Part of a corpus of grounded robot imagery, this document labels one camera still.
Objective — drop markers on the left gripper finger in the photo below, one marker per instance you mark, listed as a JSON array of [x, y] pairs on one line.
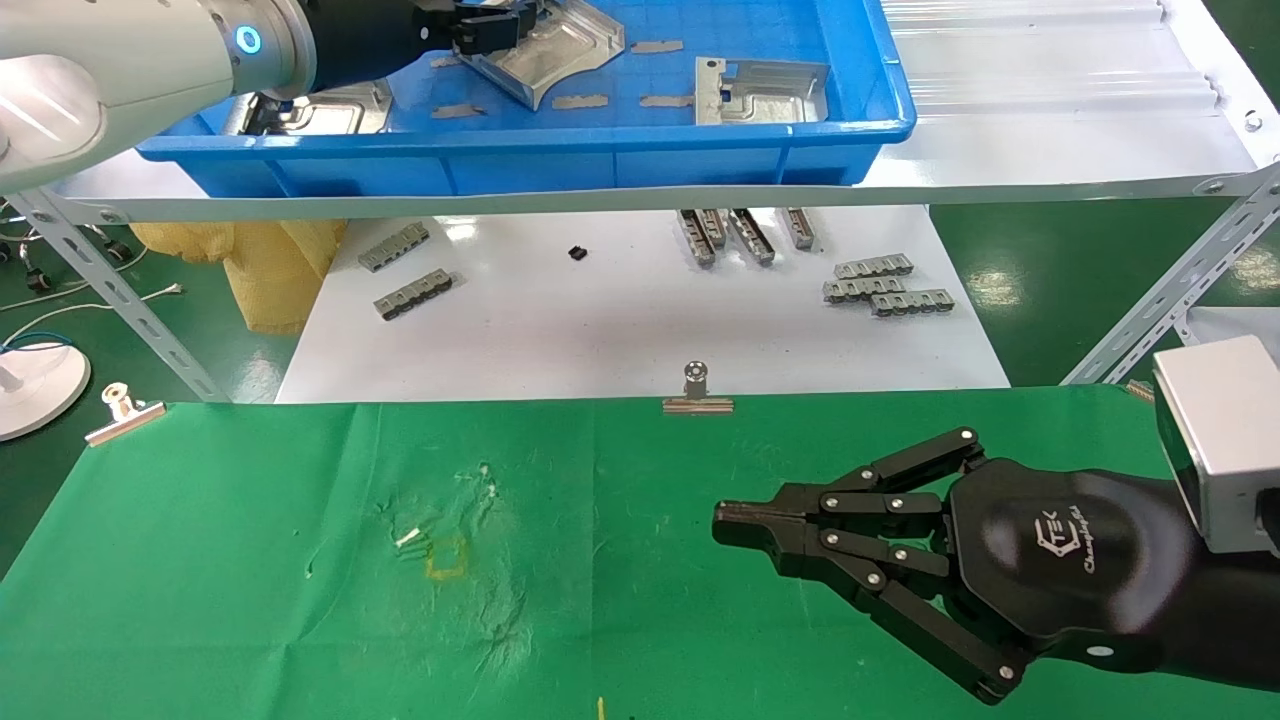
[[500, 8], [485, 38]]

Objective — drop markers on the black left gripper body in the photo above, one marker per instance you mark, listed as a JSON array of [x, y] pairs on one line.
[[420, 30]]

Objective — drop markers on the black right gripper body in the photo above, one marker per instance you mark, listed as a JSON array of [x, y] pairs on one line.
[[1070, 565]]

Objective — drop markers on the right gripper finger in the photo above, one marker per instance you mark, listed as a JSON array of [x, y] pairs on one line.
[[860, 495], [880, 570]]

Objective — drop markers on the curved-edge sheet metal part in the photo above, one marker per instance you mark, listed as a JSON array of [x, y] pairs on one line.
[[560, 60]]

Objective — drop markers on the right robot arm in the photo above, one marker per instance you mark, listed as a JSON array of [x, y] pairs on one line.
[[1240, 620]]

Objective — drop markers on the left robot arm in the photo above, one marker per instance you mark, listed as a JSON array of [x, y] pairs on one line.
[[120, 60]]

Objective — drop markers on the blue plastic bin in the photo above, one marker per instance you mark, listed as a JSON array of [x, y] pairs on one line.
[[520, 160]]

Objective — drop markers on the silver binder clip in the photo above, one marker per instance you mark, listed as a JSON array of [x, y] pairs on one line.
[[125, 422], [697, 405]]

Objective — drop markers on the grey slotted metal block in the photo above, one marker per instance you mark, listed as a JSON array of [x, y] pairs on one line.
[[752, 238], [714, 228], [800, 230], [911, 303], [696, 240], [874, 267], [413, 295], [394, 247], [850, 290]]

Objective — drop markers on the yellow bag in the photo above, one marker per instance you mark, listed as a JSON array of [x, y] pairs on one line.
[[270, 270]]

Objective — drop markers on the perforated shelf brace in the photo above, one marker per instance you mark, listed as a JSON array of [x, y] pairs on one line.
[[1170, 290], [120, 300]]

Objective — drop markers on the white corrugated sheet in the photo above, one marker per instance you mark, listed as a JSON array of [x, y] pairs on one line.
[[1050, 100]]

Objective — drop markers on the small white scrap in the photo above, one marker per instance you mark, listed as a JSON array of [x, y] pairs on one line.
[[407, 538]]

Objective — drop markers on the white round base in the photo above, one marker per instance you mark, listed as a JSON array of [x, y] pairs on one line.
[[40, 388]]

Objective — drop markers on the green cloth mat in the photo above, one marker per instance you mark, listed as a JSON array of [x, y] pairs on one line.
[[300, 600]]

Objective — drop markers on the white metal shelf frame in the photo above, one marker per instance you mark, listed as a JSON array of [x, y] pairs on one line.
[[600, 199]]

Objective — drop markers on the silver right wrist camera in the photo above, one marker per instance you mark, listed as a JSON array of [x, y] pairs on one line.
[[1230, 440]]

